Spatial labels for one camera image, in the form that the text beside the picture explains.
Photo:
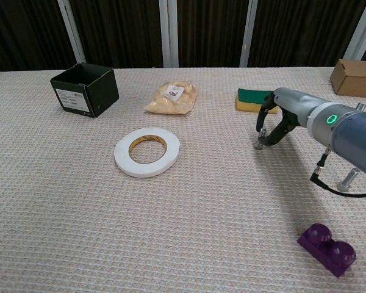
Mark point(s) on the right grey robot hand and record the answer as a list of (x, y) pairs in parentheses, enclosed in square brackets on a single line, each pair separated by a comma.
[(296, 102)]

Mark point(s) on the silver bolt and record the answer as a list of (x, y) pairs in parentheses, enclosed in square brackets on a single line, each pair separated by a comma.
[(260, 142), (349, 178)]

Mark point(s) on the purple two-stud toy block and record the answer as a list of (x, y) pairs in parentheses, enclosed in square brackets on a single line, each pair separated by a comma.
[(321, 244)]

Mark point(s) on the yellow sponge with green pad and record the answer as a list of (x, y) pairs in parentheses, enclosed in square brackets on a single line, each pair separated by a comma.
[(247, 102)]

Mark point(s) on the brown cardboard box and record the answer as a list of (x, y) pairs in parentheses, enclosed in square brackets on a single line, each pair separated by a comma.
[(357, 79)]

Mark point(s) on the clear bag of yellow snacks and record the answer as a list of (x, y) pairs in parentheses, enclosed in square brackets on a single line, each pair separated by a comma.
[(170, 102)]

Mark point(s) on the white double-sided tape roll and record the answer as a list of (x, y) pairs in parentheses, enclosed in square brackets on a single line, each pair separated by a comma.
[(123, 160)]

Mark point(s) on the dark pleated curtain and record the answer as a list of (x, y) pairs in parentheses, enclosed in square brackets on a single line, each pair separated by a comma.
[(122, 30)]

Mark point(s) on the dark green open box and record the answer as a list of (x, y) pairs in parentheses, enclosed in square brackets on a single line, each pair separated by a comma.
[(103, 94)]

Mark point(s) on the beige woven tablecloth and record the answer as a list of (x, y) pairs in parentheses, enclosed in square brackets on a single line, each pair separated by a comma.
[(79, 213)]

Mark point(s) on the white frame post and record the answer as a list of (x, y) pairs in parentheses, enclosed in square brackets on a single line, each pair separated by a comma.
[(361, 30), (248, 30), (71, 30), (168, 30)]

